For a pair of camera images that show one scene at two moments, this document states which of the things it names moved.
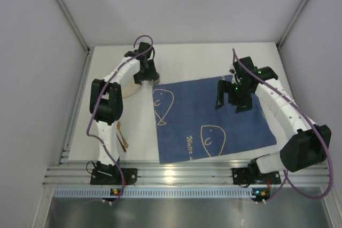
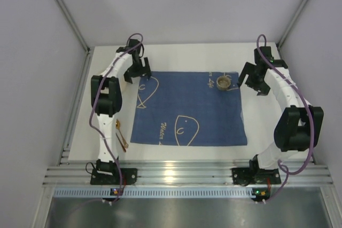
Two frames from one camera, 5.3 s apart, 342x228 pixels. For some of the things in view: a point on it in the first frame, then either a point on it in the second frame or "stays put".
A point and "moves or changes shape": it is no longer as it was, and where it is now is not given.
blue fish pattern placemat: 188,127 moves or changes shape
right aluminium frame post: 300,7 stays put
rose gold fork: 121,143 stays put
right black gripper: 234,97 → 254,77
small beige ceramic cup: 153,83 moves or changes shape
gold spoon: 118,126 stays put
